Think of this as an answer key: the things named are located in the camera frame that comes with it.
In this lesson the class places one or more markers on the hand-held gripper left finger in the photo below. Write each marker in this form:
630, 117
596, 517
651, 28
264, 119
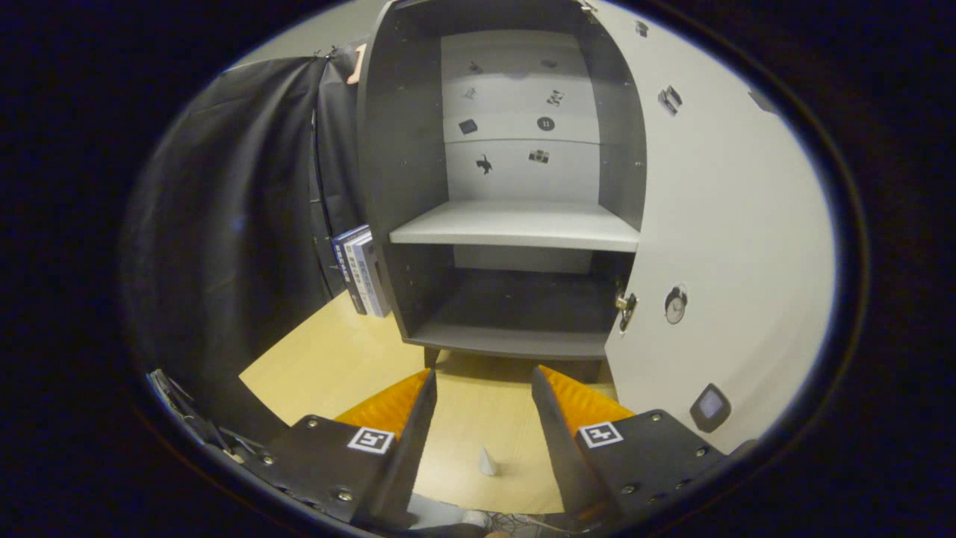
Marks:
407, 456

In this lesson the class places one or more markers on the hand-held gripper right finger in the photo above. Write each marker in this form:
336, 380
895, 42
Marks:
560, 448

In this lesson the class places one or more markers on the small white pointed packet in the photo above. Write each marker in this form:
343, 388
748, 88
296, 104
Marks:
487, 465

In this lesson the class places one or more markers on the metal door hinge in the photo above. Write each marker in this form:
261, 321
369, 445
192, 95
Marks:
626, 306

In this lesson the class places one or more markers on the grey spine book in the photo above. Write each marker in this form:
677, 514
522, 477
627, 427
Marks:
373, 280

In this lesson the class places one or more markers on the dark blue book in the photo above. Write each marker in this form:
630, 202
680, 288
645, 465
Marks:
345, 261

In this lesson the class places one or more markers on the light grey cabinet shelf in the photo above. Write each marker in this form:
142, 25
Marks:
515, 224

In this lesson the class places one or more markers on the black backdrop cloth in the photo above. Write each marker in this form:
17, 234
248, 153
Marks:
224, 224

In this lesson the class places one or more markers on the grey cabinet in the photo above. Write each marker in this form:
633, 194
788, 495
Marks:
403, 149

